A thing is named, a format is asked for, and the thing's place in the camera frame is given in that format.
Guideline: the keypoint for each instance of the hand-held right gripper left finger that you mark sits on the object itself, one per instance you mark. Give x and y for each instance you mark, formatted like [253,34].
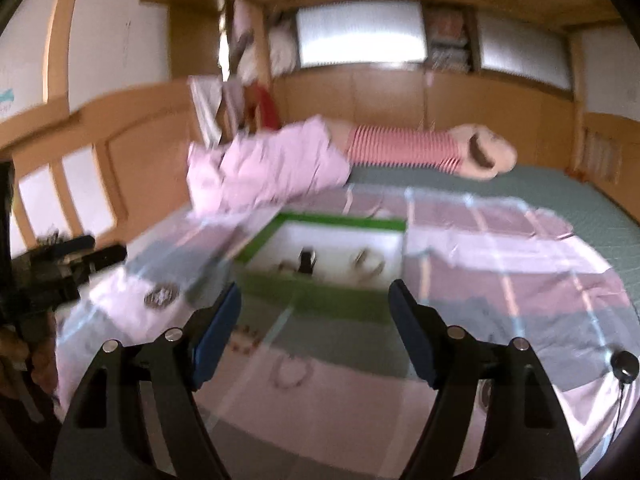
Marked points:
[220,330]

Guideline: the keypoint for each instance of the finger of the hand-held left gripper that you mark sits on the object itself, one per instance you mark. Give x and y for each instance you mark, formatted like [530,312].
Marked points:
[75,246]
[107,255]

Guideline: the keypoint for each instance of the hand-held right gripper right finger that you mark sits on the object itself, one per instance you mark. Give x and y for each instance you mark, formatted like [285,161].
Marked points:
[412,330]

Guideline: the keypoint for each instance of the green cardboard box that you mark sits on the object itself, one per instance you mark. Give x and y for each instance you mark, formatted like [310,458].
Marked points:
[320,292]

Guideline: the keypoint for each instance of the person's left hand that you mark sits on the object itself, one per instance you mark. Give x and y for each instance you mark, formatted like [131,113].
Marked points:
[44,365]

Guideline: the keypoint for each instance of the plaid blanket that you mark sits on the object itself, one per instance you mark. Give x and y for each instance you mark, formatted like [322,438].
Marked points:
[500,285]

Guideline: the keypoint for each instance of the black watch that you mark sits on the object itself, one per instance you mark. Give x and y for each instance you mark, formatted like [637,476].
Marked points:
[306,261]

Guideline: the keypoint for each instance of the wooden headboard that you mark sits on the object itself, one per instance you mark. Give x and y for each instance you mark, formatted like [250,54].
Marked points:
[145,125]

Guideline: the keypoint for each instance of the pink quilt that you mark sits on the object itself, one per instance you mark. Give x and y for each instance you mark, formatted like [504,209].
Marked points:
[270,170]

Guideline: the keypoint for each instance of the grey white cloth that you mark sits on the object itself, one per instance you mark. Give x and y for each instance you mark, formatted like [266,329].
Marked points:
[205,105]

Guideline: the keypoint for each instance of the striped plush toy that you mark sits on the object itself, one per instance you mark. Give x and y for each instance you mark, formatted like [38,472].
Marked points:
[465,150]

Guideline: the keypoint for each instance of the pink cloth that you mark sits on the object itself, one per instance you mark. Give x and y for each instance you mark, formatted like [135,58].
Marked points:
[232,100]

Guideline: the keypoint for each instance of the green bed mat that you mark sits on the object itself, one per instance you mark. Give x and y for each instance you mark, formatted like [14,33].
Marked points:
[575,200]

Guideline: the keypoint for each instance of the black round device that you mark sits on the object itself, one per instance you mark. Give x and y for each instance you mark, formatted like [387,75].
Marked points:
[625,365]

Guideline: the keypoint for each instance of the red cloth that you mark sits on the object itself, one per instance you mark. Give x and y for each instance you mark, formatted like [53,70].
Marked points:
[265,105]

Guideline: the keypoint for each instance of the white plastic bag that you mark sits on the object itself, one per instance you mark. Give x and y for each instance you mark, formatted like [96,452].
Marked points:
[282,45]
[247,67]

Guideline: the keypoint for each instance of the tall wooden wardrobe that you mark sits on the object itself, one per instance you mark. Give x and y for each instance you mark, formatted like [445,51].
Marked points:
[195,35]

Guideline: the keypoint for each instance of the wooden footboard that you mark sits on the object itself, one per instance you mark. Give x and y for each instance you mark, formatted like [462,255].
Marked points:
[607,150]

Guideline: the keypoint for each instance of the hanging pink clothes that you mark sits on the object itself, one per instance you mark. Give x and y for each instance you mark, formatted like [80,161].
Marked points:
[242,25]

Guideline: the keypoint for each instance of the narrow frosted window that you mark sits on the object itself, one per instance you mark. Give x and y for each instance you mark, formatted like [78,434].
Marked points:
[522,55]

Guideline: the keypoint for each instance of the stack of packets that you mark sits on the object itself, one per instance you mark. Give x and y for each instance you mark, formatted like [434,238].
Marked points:
[447,35]

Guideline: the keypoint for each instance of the wide frosted window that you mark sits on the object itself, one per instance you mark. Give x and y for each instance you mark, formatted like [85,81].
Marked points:
[360,35]

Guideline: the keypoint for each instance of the wooden wall cabinets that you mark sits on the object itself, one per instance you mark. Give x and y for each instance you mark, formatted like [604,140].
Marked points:
[390,95]

